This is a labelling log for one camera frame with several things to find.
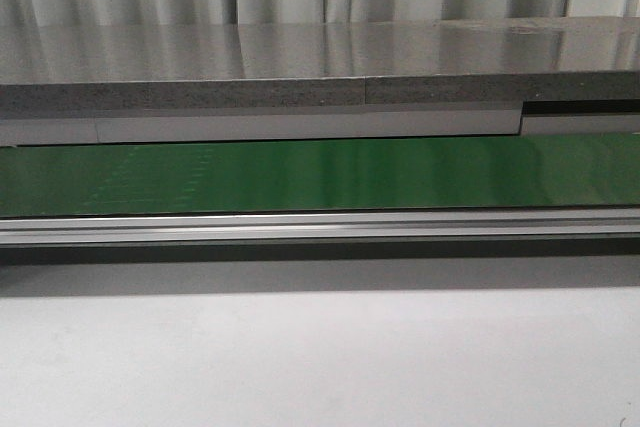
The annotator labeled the grey stone counter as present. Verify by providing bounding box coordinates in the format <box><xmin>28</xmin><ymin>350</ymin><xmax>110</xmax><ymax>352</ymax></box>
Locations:
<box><xmin>1</xmin><ymin>17</ymin><xmax>639</xmax><ymax>146</ymax></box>

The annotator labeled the green conveyor belt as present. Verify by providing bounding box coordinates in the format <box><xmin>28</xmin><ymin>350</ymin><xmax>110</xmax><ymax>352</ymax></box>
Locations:
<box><xmin>1</xmin><ymin>134</ymin><xmax>639</xmax><ymax>262</ymax></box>

